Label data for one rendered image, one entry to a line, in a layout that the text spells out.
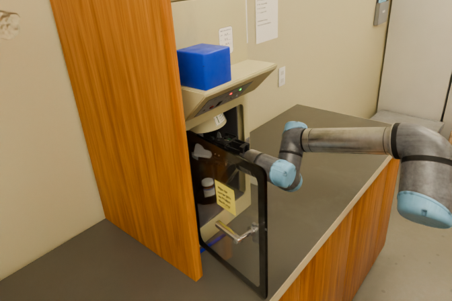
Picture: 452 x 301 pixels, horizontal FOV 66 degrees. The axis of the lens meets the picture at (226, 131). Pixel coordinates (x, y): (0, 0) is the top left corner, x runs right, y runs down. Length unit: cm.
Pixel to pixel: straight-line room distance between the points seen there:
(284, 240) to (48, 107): 88
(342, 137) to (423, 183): 25
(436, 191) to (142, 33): 74
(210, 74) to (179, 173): 26
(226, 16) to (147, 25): 31
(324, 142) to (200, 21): 49
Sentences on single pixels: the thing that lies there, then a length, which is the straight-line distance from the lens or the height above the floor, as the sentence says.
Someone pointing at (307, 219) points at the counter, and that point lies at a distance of 133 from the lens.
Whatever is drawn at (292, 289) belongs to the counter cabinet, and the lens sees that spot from 128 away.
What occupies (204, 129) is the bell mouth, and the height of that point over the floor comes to 133.
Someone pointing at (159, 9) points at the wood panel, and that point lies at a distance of 76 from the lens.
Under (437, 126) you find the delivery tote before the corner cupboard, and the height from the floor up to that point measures 33.
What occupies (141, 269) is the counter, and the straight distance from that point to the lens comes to 120.
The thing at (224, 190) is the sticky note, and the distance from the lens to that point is 89.
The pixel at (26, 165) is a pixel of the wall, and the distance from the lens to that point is 126.
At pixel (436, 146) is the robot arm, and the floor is 138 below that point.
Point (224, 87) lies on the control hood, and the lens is 89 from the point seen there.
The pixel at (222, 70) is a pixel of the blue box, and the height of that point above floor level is 155.
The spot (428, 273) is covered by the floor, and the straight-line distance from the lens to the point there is 264.
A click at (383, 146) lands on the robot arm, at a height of 134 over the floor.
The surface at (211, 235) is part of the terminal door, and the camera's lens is 106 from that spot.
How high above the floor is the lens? 178
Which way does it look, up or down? 25 degrees down
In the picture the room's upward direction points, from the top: 4 degrees counter-clockwise
